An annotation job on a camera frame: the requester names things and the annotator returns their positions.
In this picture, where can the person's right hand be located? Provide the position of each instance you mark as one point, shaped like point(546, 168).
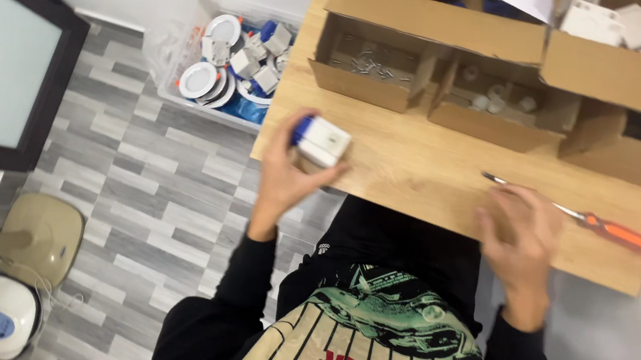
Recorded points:
point(526, 253)

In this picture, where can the person's left hand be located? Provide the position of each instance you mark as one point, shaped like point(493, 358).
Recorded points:
point(278, 190)

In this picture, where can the white and blue driver box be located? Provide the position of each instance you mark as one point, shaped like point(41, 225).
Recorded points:
point(323, 141)

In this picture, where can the small cardboard box with fittings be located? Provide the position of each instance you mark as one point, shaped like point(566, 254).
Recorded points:
point(491, 125)

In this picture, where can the clear plastic bin of lights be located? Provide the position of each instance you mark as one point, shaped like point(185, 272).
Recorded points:
point(230, 67)

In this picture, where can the small cardboard box with screws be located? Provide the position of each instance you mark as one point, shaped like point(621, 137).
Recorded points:
point(365, 83)

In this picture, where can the heap of metal screws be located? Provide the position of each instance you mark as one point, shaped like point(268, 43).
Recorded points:
point(374, 62)

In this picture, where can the group of white plastic fittings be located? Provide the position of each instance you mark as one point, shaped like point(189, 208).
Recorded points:
point(497, 95)

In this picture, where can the person's black printed shirt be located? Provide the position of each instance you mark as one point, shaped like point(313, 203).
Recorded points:
point(373, 338)

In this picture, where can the large carton with blue parts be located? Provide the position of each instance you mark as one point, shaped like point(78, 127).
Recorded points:
point(436, 24)

